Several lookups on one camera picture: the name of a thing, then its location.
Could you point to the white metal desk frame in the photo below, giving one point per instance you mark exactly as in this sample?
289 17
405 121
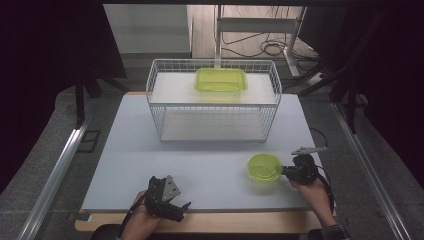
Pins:
256 25

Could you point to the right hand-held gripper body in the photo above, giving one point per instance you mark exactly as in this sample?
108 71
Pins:
305 170

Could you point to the round container with green lid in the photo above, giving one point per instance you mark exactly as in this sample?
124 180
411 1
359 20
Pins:
264 167

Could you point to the black tripod stand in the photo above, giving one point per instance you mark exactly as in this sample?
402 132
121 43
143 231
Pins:
80 100
351 100

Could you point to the silver metal rail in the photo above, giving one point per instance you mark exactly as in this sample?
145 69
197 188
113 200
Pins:
366 166
56 173

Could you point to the rectangular container with green lid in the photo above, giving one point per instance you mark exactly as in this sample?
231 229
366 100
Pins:
220 80

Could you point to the person's right hand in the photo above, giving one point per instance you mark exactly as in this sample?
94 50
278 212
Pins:
316 200

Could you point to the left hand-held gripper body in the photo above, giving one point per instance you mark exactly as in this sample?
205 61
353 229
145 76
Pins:
160 195

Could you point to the person's left hand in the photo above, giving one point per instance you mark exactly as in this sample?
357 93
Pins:
140 221

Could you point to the white panel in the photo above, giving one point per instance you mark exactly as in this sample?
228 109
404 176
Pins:
146 28

